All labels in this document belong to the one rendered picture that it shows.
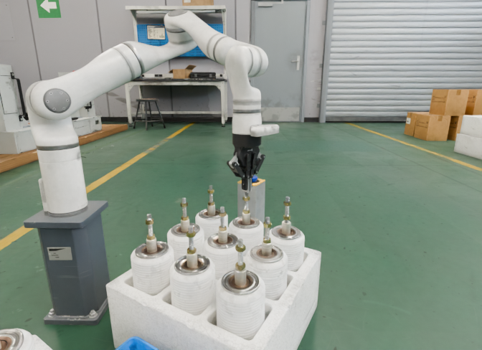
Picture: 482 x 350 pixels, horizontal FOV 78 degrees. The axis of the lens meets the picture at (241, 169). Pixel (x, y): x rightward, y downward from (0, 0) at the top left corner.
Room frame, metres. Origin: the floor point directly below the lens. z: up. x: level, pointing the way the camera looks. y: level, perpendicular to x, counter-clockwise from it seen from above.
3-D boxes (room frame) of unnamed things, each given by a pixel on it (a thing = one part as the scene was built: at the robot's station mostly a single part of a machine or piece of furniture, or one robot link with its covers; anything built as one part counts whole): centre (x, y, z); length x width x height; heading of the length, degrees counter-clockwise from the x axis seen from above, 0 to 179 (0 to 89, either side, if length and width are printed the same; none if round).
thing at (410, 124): (4.01, -2.42, 0.15); 0.30 x 0.24 x 0.30; 87
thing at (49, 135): (0.73, 0.46, 0.54); 0.09 x 0.09 x 0.17; 44
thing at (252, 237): (0.76, -0.01, 0.16); 0.10 x 0.10 x 0.18
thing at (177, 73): (5.33, 1.00, 0.87); 0.40 x 0.30 x 0.23; 75
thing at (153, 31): (5.54, 1.46, 1.54); 0.32 x 0.02 x 0.25; 89
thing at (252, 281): (0.50, 0.00, 0.25); 0.08 x 0.08 x 0.01
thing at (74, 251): (0.73, 0.46, 0.15); 0.15 x 0.15 x 0.30; 89
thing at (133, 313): (0.66, 0.04, 0.09); 0.39 x 0.39 x 0.18; 60
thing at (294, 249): (0.70, -0.12, 0.16); 0.10 x 0.10 x 0.18
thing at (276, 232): (0.70, -0.12, 0.25); 0.08 x 0.08 x 0.01
